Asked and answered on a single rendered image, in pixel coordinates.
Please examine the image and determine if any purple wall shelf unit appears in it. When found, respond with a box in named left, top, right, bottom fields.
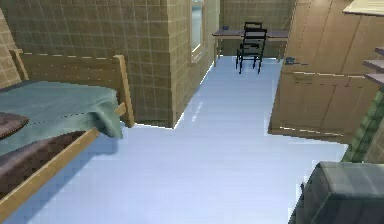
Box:
left=362, top=46, right=384, bottom=86

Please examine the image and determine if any wooden bed with green blanket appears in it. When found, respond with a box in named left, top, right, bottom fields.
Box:
left=0, top=48, right=136, bottom=222

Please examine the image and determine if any black slatted chair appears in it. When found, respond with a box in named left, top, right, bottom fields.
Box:
left=235, top=28, right=268, bottom=75
left=243, top=21, right=263, bottom=32

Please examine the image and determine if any dark purple pillow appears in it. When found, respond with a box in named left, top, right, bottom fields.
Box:
left=0, top=111, right=31, bottom=141

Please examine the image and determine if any wooden table with purple top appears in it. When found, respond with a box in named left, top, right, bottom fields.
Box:
left=211, top=28, right=290, bottom=67

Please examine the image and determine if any window with wooden frame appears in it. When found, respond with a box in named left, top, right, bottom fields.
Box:
left=188, top=0, right=208, bottom=64

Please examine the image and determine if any large wooden cupboard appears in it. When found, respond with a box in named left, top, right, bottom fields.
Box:
left=268, top=0, right=384, bottom=145

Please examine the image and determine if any green checked post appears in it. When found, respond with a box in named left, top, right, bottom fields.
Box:
left=341, top=87, right=384, bottom=164

